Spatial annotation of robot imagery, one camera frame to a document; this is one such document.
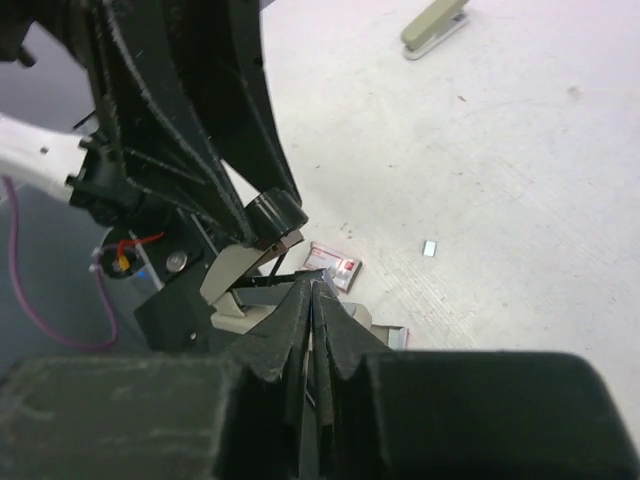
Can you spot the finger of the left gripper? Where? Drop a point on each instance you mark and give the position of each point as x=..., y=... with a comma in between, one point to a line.
x=153, y=126
x=217, y=50

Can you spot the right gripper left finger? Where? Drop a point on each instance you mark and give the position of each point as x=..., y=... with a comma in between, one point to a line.
x=235, y=415

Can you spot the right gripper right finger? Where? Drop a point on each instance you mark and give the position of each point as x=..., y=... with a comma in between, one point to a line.
x=447, y=414

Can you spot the staple box tray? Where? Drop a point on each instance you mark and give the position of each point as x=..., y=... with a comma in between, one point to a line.
x=395, y=337

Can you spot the grey black stapler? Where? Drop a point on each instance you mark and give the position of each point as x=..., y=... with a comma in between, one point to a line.
x=243, y=286

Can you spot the small staple strip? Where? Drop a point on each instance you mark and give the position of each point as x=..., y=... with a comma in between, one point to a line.
x=429, y=248

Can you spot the beige stapler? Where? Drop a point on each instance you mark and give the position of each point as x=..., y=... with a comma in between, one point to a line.
x=432, y=26

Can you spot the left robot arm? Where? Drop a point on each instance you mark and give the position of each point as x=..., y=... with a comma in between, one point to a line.
x=78, y=169

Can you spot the red staple box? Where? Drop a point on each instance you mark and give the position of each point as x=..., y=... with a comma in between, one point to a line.
x=343, y=269

